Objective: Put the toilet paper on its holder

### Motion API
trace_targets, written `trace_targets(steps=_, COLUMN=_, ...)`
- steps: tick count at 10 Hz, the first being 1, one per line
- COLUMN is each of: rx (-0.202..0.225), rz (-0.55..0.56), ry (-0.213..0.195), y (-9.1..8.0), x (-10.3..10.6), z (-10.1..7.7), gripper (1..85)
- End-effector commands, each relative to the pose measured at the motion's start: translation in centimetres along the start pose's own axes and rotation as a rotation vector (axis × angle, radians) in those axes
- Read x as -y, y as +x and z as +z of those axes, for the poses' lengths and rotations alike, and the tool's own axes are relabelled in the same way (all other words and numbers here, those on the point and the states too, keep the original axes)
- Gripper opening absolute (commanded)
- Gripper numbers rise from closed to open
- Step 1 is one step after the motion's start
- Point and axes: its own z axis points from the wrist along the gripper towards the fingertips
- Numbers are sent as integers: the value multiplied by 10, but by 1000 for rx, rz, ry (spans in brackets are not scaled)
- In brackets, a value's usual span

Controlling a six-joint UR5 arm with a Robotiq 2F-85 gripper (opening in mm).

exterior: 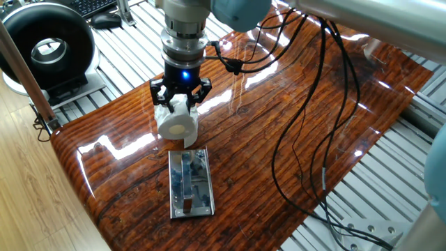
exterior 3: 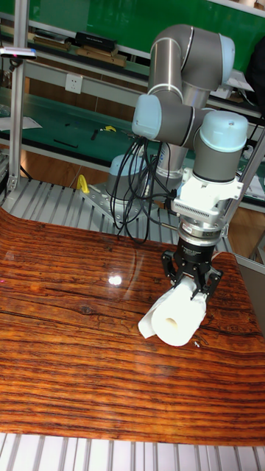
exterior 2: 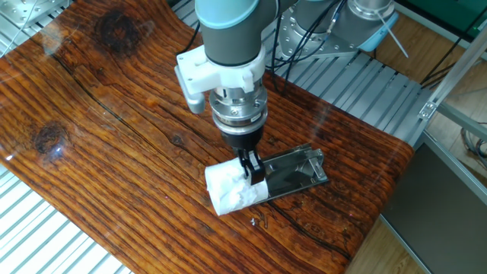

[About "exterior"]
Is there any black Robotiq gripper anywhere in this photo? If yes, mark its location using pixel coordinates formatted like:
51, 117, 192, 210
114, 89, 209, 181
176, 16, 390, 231
148, 62, 213, 113

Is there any white toilet paper roll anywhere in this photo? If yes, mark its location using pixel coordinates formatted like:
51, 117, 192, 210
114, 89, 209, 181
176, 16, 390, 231
154, 93, 199, 149

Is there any shiny metal toilet paper holder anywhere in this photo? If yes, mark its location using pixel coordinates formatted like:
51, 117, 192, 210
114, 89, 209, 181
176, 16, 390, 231
168, 148, 216, 220

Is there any silver wrist flange coupling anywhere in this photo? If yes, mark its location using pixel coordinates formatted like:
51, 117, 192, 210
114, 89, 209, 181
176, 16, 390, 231
160, 13, 210, 69

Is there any glossy wood-grain table mat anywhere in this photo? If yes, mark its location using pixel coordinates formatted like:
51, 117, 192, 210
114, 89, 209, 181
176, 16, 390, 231
50, 0, 434, 251

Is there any black computer mouse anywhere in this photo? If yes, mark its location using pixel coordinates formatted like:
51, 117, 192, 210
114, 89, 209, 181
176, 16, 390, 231
90, 11, 123, 31

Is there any black computer keyboard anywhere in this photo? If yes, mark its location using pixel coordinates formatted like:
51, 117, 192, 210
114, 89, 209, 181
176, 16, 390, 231
62, 0, 118, 20

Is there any aluminium profile beam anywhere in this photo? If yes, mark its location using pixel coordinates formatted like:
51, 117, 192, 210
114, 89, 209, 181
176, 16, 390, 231
400, 93, 440, 139

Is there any small aluminium upright bracket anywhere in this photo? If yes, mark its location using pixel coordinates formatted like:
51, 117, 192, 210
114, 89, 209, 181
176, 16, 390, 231
116, 0, 137, 27

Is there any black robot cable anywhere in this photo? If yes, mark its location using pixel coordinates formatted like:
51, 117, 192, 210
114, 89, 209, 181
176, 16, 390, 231
205, 10, 394, 250

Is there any thin black wire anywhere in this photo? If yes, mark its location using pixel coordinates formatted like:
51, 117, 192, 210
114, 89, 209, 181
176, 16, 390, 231
32, 104, 53, 143

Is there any brown frame post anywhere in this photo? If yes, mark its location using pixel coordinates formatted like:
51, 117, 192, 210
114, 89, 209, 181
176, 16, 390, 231
0, 20, 62, 133

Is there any black cable with grey sleeve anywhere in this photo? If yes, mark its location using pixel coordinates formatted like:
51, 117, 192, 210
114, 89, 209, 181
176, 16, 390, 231
306, 17, 394, 251

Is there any black ring fan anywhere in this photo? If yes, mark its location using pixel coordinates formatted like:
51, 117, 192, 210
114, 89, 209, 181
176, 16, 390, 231
0, 1, 107, 107

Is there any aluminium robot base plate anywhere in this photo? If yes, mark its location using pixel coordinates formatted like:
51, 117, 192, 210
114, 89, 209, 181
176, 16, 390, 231
339, 218, 405, 251

